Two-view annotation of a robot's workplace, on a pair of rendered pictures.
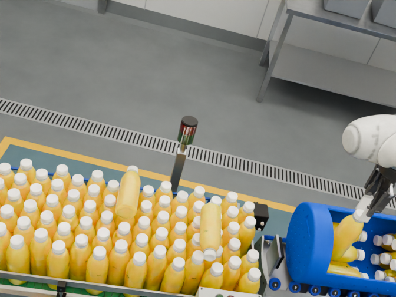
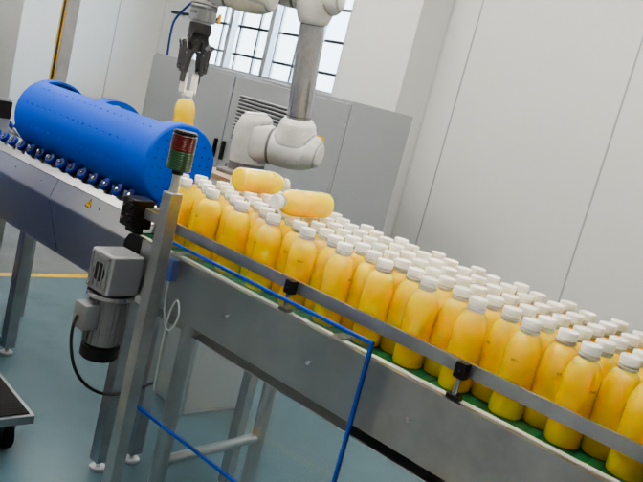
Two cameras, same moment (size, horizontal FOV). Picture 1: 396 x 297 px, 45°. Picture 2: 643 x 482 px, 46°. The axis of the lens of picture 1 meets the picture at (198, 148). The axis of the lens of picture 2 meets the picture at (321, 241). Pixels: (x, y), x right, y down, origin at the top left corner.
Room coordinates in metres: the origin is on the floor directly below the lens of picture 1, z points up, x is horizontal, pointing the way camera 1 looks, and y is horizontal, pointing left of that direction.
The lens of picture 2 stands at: (2.37, 1.75, 1.42)
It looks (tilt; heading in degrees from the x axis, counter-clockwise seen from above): 10 degrees down; 229
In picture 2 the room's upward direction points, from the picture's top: 14 degrees clockwise
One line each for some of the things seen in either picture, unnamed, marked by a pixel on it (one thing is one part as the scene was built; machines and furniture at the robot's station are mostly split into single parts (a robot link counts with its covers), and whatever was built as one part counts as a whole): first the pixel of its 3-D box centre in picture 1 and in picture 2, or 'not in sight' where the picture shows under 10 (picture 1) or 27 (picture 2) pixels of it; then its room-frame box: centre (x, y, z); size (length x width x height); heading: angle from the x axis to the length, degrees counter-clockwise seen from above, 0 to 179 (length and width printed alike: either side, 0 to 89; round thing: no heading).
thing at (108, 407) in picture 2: not in sight; (114, 385); (1.22, -0.43, 0.31); 0.06 x 0.06 x 0.63; 10
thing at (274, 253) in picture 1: (275, 256); not in sight; (1.14, -0.38, 0.99); 0.10 x 0.02 x 0.12; 10
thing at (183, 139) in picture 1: (186, 135); (180, 160); (1.43, 0.06, 1.18); 0.06 x 0.06 x 0.05
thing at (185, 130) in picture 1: (188, 126); (184, 142); (1.43, 0.06, 1.23); 0.06 x 0.06 x 0.04
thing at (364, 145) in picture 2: not in sight; (242, 186); (-0.47, -2.43, 0.72); 2.15 x 0.54 x 1.45; 93
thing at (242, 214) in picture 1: (241, 223); not in sight; (1.24, -0.24, 0.99); 0.07 x 0.07 x 0.19
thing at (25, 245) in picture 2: not in sight; (17, 287); (1.24, -1.43, 0.31); 0.06 x 0.06 x 0.63; 10
